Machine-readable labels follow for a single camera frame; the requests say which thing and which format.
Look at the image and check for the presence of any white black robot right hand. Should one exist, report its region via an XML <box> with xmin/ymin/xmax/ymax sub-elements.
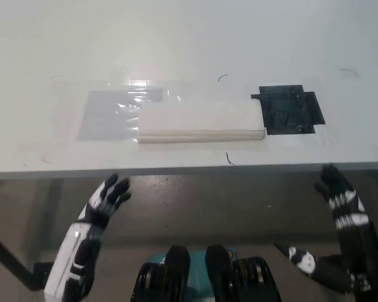
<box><xmin>273</xmin><ymin>163</ymin><xmax>378</xmax><ymax>296</ymax></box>

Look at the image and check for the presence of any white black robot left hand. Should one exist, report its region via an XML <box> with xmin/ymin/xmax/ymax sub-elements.
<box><xmin>43</xmin><ymin>174</ymin><xmax>132</xmax><ymax>299</ymax></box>

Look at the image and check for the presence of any black teal robot torso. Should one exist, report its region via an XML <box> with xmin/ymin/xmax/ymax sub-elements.
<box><xmin>131</xmin><ymin>244</ymin><xmax>285</xmax><ymax>302</ymax></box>

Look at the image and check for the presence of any clear plastic sheet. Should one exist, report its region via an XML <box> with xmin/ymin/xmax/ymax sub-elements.
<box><xmin>49</xmin><ymin>78</ymin><xmax>340</xmax><ymax>149</ymax></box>
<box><xmin>76</xmin><ymin>89</ymin><xmax>164</xmax><ymax>142</ymax></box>

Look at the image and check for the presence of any black tape patch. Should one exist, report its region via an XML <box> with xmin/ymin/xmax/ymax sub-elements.
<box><xmin>250</xmin><ymin>84</ymin><xmax>327</xmax><ymax>136</ymax></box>

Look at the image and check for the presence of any black metal table leg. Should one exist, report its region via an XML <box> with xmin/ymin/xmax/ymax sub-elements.
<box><xmin>0</xmin><ymin>225</ymin><xmax>50</xmax><ymax>291</ymax></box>

